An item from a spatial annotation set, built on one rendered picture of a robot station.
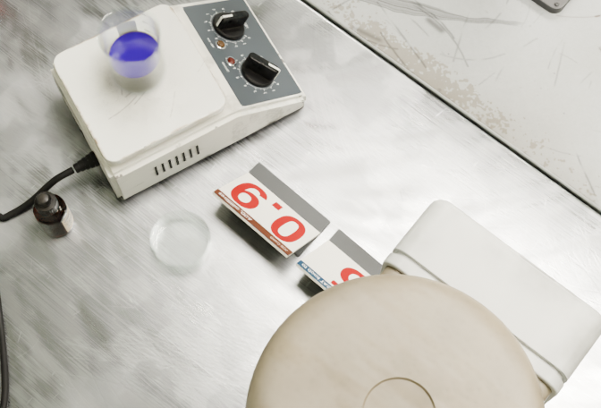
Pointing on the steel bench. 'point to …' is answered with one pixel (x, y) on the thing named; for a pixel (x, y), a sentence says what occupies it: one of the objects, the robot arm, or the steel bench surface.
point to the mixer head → (431, 329)
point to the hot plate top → (157, 115)
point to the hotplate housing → (200, 137)
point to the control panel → (257, 43)
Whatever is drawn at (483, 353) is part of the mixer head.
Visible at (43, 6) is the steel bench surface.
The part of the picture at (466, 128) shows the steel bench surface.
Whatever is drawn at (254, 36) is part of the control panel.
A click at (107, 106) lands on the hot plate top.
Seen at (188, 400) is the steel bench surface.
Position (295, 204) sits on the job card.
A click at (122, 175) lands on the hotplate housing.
